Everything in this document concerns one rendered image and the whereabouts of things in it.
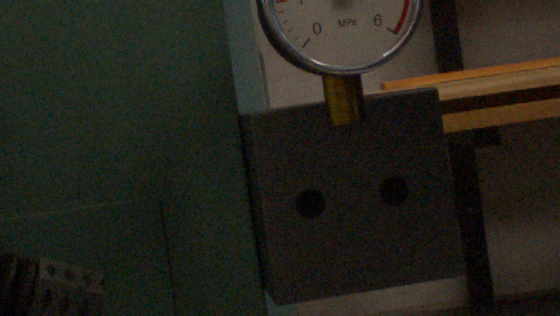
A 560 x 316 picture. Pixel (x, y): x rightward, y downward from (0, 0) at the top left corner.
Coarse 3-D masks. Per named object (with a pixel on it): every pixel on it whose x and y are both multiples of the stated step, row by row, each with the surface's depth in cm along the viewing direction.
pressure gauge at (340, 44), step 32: (256, 0) 42; (288, 0) 40; (320, 0) 40; (352, 0) 40; (384, 0) 40; (416, 0) 40; (288, 32) 40; (320, 32) 40; (352, 32) 40; (384, 32) 40; (320, 64) 40; (352, 64) 40; (352, 96) 42
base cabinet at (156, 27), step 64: (0, 0) 45; (64, 0) 45; (128, 0) 45; (192, 0) 46; (0, 64) 45; (64, 64) 45; (128, 64) 45; (192, 64) 46; (0, 128) 45; (64, 128) 45; (128, 128) 45; (192, 128) 46; (0, 192) 45; (64, 192) 45; (128, 192) 46; (192, 192) 46; (64, 256) 45; (128, 256) 45; (192, 256) 46; (256, 256) 46
